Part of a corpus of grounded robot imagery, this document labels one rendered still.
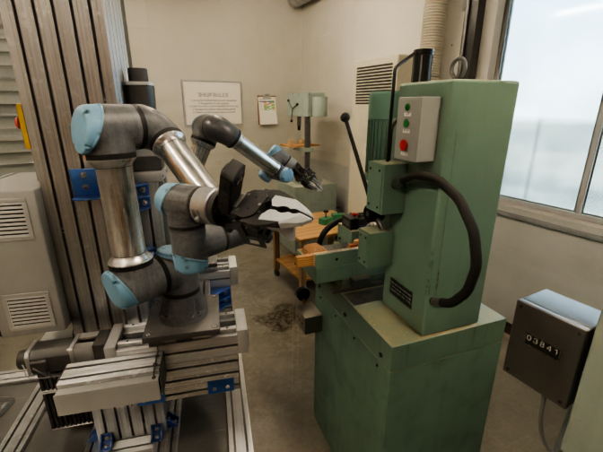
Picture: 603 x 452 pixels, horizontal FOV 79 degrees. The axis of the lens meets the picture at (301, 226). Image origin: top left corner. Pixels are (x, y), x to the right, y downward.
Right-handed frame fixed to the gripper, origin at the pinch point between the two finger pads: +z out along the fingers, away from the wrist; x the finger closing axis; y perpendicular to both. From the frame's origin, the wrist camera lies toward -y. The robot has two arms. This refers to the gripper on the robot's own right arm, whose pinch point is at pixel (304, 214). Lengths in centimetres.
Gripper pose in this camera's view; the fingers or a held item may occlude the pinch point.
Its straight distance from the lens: 60.8
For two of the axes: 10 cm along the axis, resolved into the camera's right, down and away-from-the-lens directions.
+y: 2.5, 6.9, 6.8
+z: 8.6, 1.6, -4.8
